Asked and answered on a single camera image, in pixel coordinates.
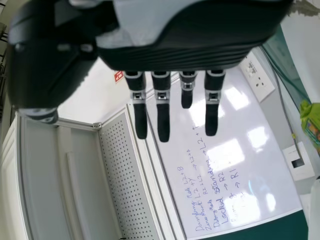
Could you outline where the white socket strip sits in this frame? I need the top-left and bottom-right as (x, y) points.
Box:
(239, 53), (276, 104)

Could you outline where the perforated cable duct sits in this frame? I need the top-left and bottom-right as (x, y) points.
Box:
(96, 112), (187, 240)

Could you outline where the yellow-green biscuit packet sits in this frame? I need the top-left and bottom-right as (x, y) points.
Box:
(298, 99), (320, 156)

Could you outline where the grey cable with yellow marker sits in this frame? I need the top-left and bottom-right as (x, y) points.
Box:
(271, 56), (301, 153)

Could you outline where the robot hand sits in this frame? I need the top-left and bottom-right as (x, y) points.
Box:
(6, 0), (295, 143)

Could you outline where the white cable outlet box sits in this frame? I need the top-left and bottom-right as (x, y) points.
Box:
(282, 141), (316, 182)

